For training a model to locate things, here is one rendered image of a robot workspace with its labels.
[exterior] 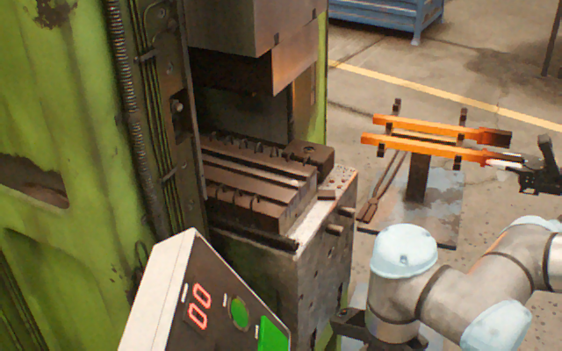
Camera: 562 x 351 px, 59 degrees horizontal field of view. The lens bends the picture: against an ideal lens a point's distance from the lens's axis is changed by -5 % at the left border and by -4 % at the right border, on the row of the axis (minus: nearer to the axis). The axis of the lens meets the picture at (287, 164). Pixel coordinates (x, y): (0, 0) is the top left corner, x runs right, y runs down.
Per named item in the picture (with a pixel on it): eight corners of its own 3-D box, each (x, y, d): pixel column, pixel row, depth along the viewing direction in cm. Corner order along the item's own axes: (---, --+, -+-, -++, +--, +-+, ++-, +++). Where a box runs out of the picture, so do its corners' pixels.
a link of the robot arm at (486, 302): (554, 281, 55) (468, 237, 62) (510, 342, 49) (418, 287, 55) (536, 325, 60) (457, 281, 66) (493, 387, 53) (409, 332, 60)
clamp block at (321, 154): (335, 167, 138) (335, 146, 135) (322, 184, 132) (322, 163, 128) (295, 157, 143) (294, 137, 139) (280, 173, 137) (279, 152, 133)
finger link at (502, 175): (483, 181, 136) (517, 186, 133) (487, 163, 132) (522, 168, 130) (482, 175, 138) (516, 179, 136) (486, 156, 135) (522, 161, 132)
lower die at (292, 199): (316, 191, 129) (316, 163, 125) (279, 240, 115) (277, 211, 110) (181, 154, 146) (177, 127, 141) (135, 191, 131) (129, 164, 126)
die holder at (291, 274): (350, 282, 163) (359, 168, 138) (298, 376, 135) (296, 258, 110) (205, 232, 184) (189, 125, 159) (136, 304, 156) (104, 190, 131)
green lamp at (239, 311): (256, 315, 78) (255, 297, 76) (241, 337, 75) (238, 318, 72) (239, 308, 79) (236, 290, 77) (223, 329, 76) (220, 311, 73)
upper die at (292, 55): (318, 59, 109) (318, 16, 104) (273, 97, 95) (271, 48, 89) (163, 33, 126) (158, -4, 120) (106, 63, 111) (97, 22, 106)
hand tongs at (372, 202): (408, 130, 200) (408, 127, 199) (419, 132, 198) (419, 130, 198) (355, 220, 156) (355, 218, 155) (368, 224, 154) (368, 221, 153)
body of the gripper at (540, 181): (515, 192, 134) (562, 200, 130) (523, 166, 129) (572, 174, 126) (515, 176, 140) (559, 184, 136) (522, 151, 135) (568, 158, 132)
